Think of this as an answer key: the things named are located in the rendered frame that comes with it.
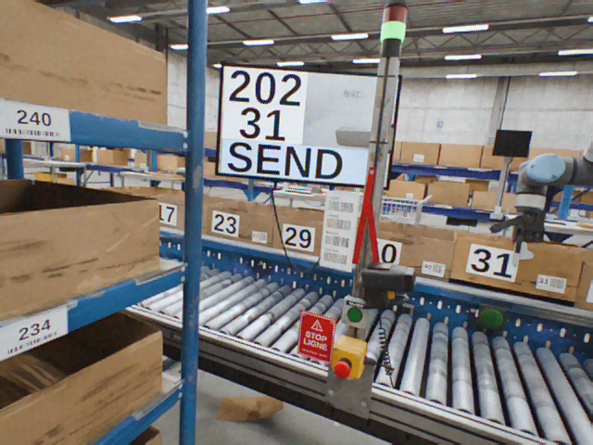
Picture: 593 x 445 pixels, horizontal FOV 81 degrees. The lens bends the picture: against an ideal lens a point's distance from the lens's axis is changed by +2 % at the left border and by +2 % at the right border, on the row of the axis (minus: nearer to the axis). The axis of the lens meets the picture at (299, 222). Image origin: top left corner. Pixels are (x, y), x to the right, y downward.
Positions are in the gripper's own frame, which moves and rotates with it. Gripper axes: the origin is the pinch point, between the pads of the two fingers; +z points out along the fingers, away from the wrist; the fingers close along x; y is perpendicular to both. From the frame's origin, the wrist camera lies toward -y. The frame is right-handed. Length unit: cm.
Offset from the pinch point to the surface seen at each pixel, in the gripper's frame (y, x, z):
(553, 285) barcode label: 12.8, 0.4, 5.2
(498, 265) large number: -4.2, -0.1, 1.7
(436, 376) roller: -20, -38, 36
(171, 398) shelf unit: -60, -100, 32
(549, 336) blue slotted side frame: 14.2, 1.9, 22.8
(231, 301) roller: -96, -28, 34
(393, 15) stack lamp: -41, -74, -47
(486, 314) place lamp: -6.1, -3.7, 19.7
